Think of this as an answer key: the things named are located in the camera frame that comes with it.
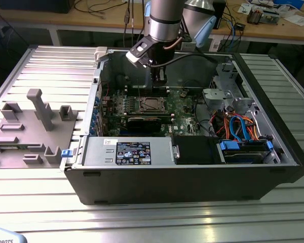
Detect black power supply label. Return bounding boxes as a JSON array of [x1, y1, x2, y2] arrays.
[[116, 141, 151, 166]]

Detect RAM slot with white latches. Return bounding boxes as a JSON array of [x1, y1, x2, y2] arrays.
[[125, 89, 171, 95], [125, 85, 171, 90]]

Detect green motherboard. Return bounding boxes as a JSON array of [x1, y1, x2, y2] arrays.
[[101, 87, 208, 137]]

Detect blue box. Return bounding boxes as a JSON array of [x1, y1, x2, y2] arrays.
[[273, 0, 304, 8]]

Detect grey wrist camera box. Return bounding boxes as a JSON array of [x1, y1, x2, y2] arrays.
[[180, 37, 197, 51]]

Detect grey parts rack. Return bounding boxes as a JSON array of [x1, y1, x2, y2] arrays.
[[0, 88, 80, 170]]

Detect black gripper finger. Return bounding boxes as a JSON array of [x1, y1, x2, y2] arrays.
[[151, 65, 168, 89]]

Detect wooden desk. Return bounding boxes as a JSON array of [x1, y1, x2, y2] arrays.
[[0, 0, 304, 46]]

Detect CPU socket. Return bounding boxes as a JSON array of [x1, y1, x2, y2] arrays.
[[138, 96, 168, 112]]

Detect grey metal drive cage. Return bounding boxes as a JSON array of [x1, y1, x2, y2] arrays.
[[202, 62, 255, 113]]

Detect thick black camera cable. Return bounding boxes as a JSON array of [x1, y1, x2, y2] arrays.
[[151, 52, 220, 68]]

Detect grey electronics box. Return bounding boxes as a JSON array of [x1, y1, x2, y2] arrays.
[[261, 9, 281, 25]]

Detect black PC case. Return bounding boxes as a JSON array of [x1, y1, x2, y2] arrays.
[[59, 47, 304, 206]]

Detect grey power supply unit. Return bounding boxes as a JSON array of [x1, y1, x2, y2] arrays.
[[81, 136, 177, 167]]

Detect orange wire bundle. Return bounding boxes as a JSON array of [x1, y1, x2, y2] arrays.
[[212, 113, 259, 141]]

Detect blue data wire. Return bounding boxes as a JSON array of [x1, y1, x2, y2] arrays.
[[229, 115, 253, 142]]

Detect pale grey case handle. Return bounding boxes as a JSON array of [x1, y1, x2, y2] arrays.
[[94, 46, 109, 63]]

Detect device with copper coil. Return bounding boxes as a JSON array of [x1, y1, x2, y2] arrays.
[[247, 7, 263, 25]]

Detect white card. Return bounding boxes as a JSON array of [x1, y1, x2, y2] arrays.
[[237, 3, 252, 15]]

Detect large black box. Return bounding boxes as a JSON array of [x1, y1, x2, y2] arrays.
[[0, 0, 73, 14]]

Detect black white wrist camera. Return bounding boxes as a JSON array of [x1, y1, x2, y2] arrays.
[[125, 35, 155, 68]]

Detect blue cable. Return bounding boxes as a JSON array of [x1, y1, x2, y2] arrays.
[[230, 15, 240, 50]]

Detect white papers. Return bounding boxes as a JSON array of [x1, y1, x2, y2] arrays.
[[283, 14, 304, 26]]

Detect black graphics card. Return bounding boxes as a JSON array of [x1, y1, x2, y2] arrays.
[[126, 115, 162, 133]]

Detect pale blue teach pendant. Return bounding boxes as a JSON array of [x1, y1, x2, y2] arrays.
[[0, 224, 28, 243]]

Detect thin black USB cable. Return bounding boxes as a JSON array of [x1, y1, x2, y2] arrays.
[[130, 0, 137, 49], [123, 0, 131, 49]]

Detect silver CPU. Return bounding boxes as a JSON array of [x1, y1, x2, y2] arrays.
[[144, 98, 160, 109]]

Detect hard disk in blue carrier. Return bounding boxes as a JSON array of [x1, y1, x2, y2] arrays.
[[216, 140, 274, 165]]

